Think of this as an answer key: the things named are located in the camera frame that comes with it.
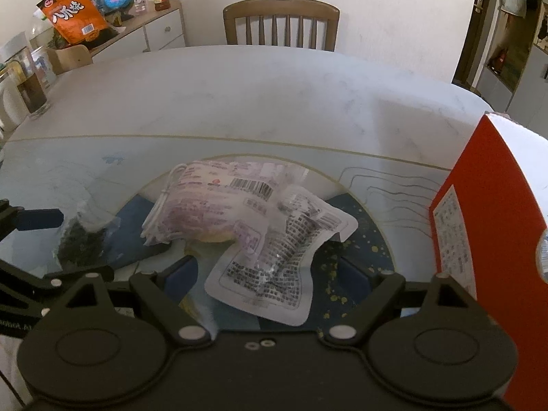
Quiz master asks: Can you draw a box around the white sideboard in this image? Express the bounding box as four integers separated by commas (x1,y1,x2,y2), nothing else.
88,0,187,58

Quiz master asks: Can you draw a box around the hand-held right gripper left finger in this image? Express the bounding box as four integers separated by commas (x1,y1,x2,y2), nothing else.
64,256,213,344

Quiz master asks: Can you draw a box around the red cardboard box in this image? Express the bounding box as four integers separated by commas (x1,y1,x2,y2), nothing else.
429,111,548,411

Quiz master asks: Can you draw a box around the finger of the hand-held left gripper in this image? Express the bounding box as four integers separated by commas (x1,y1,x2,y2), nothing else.
0,199,65,242
0,259,115,311

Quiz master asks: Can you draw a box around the marble desktop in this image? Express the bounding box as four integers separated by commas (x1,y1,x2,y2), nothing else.
0,45,506,411

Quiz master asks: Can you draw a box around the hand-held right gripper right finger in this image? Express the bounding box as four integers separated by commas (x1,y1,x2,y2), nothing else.
320,257,477,344

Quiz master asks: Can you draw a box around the dark door frame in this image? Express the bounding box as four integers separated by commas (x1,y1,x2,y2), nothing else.
451,0,499,90

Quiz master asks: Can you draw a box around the white foil snack packet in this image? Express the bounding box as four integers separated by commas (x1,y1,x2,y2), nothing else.
204,186,359,327

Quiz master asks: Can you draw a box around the clear bag of dark pieces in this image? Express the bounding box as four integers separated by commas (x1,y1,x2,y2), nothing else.
58,199,123,268

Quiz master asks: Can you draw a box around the glass jar with dark liquid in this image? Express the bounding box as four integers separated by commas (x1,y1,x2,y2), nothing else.
11,47,53,121

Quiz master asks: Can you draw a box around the purple print bread packet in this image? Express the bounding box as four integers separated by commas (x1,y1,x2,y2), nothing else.
143,160,300,258

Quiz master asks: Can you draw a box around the orange snack bag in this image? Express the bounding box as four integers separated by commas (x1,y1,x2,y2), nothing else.
36,0,111,46

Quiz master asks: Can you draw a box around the wooden chair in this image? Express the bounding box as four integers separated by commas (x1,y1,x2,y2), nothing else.
223,0,341,52

